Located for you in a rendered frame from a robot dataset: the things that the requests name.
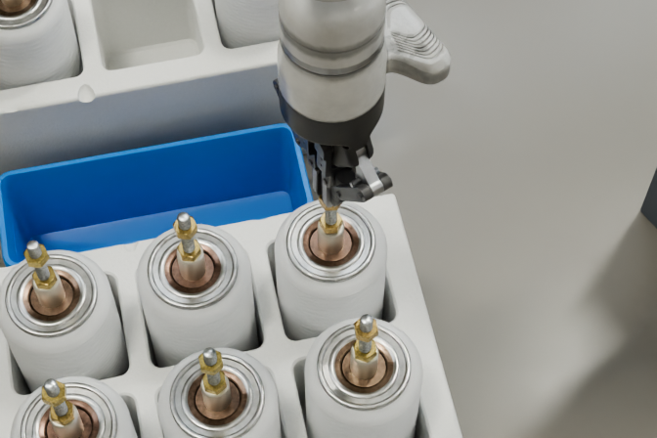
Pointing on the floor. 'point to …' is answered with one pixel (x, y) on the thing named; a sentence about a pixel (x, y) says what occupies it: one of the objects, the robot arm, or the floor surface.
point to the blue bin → (152, 191)
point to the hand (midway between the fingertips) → (330, 181)
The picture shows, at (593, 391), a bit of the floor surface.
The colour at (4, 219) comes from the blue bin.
